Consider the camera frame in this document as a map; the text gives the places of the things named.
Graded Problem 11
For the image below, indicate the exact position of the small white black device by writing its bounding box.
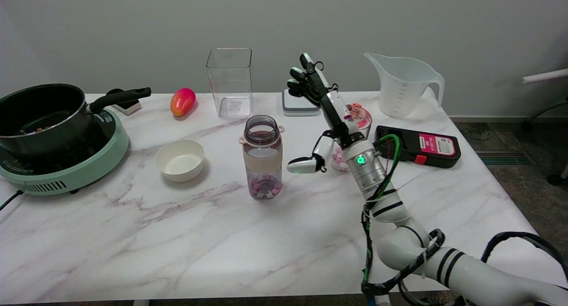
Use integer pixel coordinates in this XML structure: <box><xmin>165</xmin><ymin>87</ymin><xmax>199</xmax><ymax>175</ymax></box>
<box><xmin>106</xmin><ymin>89</ymin><xmax>142</xmax><ymax>116</ymax></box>

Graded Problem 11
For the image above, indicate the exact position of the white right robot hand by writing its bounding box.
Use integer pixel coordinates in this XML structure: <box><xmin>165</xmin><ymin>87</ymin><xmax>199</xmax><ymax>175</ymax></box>
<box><xmin>286</xmin><ymin>52</ymin><xmax>370</xmax><ymax>174</ymax></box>

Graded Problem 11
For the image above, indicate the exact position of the clear square plastic container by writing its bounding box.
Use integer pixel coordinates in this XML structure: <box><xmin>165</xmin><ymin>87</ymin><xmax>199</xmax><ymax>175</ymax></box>
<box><xmin>206</xmin><ymin>48</ymin><xmax>255</xmax><ymax>119</ymax></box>

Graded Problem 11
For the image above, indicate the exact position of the white pipe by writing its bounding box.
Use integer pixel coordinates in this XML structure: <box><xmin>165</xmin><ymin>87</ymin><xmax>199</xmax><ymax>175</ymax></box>
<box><xmin>522</xmin><ymin>69</ymin><xmax>568</xmax><ymax>84</ymax></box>

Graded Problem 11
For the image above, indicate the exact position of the green induction cooker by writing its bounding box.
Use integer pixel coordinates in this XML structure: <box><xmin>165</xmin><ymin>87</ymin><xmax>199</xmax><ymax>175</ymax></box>
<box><xmin>0</xmin><ymin>107</ymin><xmax>130</xmax><ymax>196</ymax></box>

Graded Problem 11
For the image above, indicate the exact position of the white bowl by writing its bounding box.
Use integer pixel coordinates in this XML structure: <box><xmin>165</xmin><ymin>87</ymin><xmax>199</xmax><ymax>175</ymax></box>
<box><xmin>155</xmin><ymin>139</ymin><xmax>205</xmax><ymax>183</ymax></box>

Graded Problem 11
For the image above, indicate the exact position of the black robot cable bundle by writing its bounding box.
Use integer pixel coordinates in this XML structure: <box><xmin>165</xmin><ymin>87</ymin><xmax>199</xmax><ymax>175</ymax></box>
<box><xmin>361</xmin><ymin>208</ymin><xmax>568</xmax><ymax>306</ymax></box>

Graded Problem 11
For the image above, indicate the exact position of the black device with pink label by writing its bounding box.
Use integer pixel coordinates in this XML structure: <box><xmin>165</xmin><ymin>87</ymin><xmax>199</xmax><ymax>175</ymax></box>
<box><xmin>374</xmin><ymin>125</ymin><xmax>461</xmax><ymax>169</ymax></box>

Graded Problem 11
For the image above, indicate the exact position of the grey white square lid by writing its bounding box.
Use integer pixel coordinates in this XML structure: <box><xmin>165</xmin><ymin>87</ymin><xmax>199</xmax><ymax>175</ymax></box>
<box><xmin>282</xmin><ymin>88</ymin><xmax>321</xmax><ymax>117</ymax></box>

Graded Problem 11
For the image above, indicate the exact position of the black cooker power cord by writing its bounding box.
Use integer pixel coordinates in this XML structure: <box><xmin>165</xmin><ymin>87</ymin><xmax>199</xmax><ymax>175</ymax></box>
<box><xmin>0</xmin><ymin>190</ymin><xmax>22</xmax><ymax>211</ymax></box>

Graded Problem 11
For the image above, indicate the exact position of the red orange mango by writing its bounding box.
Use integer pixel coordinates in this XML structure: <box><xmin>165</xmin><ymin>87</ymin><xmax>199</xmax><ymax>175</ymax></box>
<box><xmin>170</xmin><ymin>88</ymin><xmax>197</xmax><ymax>117</ymax></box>

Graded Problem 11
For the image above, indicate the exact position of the clear plastic measuring jug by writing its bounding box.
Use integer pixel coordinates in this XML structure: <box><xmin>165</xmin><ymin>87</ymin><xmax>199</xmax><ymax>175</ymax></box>
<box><xmin>363</xmin><ymin>52</ymin><xmax>445</xmax><ymax>119</ymax></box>

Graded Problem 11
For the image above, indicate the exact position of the clear jar with pink lid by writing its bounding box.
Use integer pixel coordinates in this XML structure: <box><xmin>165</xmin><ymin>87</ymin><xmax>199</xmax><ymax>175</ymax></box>
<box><xmin>330</xmin><ymin>103</ymin><xmax>372</xmax><ymax>173</ymax></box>

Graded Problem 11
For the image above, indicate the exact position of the green robot cable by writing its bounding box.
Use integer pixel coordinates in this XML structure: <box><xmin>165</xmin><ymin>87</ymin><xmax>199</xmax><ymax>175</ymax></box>
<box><xmin>362</xmin><ymin>134</ymin><xmax>402</xmax><ymax>284</ymax></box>

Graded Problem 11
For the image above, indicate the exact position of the floor vent grille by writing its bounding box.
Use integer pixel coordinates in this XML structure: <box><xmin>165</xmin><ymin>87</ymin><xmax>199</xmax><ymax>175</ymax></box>
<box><xmin>476</xmin><ymin>151</ymin><xmax>536</xmax><ymax>166</ymax></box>

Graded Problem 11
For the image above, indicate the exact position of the black saucepan with handle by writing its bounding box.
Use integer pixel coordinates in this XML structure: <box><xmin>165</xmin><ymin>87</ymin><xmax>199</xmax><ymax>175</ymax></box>
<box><xmin>0</xmin><ymin>83</ymin><xmax>152</xmax><ymax>158</ymax></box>

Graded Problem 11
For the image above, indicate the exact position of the clear bottle with pink sleeve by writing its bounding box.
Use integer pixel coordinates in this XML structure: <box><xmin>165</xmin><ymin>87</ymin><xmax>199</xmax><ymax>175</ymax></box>
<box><xmin>238</xmin><ymin>115</ymin><xmax>285</xmax><ymax>201</ymax></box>

